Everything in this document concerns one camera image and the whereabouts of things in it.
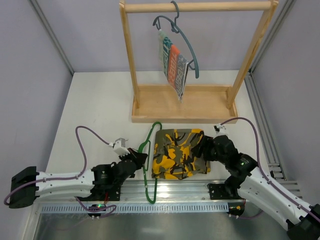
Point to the blue plastic hanger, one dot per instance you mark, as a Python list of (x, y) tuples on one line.
[(193, 64)]

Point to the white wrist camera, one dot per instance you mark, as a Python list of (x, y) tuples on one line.
[(119, 147), (220, 130)]

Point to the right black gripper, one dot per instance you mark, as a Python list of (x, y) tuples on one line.
[(207, 146)]

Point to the patterned folded garment on hanger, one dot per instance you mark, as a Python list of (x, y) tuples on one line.
[(173, 64)]

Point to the wooden clothes rack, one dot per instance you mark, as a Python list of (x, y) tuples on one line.
[(201, 103)]

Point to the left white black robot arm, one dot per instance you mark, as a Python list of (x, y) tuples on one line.
[(101, 182)]

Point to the slotted grey cable duct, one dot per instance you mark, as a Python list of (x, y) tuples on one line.
[(143, 208)]

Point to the camouflage yellow green trousers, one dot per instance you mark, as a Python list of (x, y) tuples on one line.
[(173, 158)]

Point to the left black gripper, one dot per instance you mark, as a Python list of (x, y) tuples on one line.
[(133, 158)]

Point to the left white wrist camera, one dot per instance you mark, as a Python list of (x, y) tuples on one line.
[(119, 147)]

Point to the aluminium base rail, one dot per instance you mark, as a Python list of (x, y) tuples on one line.
[(138, 191)]

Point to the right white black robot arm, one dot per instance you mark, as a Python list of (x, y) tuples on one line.
[(246, 181)]

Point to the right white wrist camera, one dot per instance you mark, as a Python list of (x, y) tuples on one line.
[(220, 130)]

